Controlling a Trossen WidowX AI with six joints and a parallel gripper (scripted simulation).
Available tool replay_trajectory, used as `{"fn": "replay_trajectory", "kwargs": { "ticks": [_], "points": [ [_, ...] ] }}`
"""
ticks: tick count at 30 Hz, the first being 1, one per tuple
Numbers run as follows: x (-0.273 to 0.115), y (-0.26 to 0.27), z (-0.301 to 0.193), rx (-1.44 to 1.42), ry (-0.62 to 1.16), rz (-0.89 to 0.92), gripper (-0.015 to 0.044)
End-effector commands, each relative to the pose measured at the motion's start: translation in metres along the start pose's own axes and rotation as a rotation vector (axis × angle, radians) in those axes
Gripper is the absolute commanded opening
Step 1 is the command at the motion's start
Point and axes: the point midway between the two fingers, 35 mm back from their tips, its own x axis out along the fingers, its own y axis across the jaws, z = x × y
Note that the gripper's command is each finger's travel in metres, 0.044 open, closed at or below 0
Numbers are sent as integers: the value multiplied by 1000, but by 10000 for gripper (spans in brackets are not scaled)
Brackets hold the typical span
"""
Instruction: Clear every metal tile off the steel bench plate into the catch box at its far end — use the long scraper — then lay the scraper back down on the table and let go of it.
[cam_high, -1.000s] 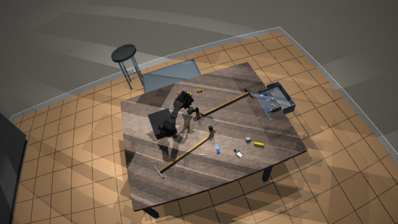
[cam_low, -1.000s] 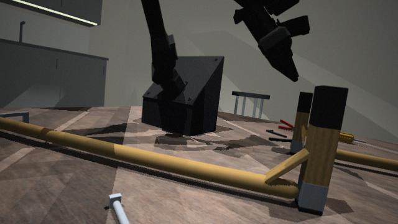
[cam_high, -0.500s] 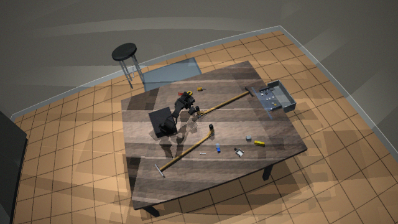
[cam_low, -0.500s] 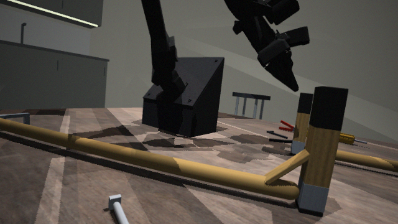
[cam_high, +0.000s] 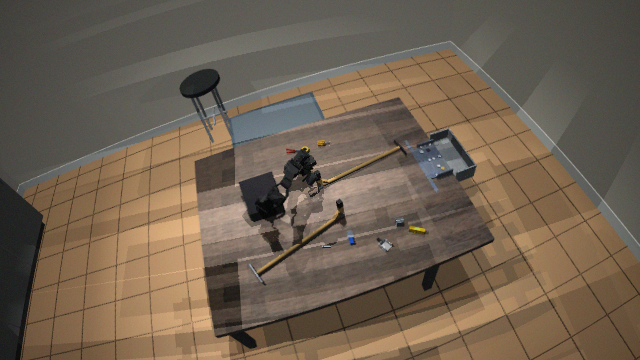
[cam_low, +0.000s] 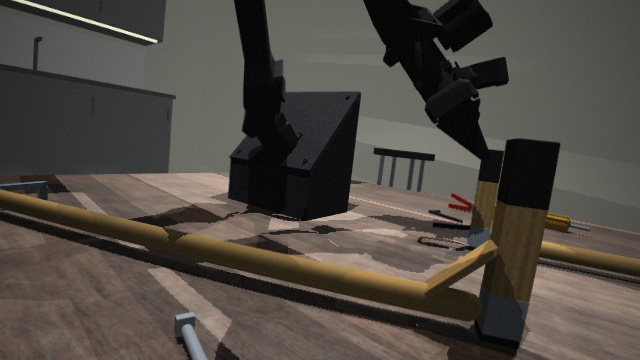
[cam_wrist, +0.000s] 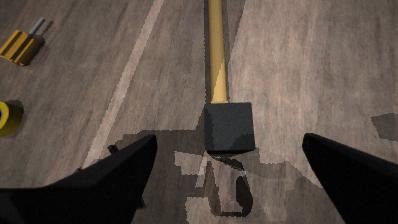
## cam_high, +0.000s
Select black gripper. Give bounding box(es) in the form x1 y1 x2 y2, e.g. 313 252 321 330
298 163 320 186

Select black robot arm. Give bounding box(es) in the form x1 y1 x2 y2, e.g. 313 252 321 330
255 149 317 214

